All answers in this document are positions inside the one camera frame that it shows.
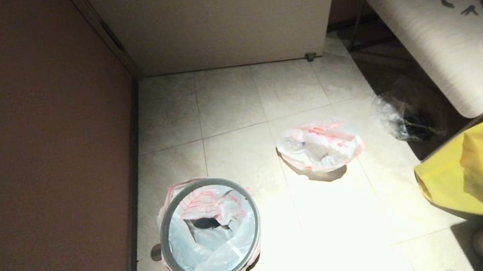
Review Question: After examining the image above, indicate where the red-printed bag holding bottles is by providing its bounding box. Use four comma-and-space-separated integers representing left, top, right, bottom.
273, 113, 369, 180

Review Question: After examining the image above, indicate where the red-printed plastic bag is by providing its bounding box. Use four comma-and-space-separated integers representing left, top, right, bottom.
150, 169, 268, 271

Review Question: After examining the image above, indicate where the grey bin rim ring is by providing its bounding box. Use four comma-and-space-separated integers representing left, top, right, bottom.
151, 170, 270, 271

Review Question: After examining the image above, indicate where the crumpled clear plastic wrap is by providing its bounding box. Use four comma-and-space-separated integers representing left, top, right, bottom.
368, 84, 439, 150

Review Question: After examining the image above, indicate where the clear crushed plastic bottle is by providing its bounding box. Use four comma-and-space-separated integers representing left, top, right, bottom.
282, 132, 311, 155

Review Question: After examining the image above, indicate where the white wood-grain table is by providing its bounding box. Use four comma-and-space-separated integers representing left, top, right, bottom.
341, 0, 483, 137

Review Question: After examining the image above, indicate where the small round floor knob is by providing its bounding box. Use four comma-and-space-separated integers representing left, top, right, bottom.
149, 243, 166, 263

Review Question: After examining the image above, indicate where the white cabinet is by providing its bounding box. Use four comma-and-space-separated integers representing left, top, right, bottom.
80, 0, 361, 98

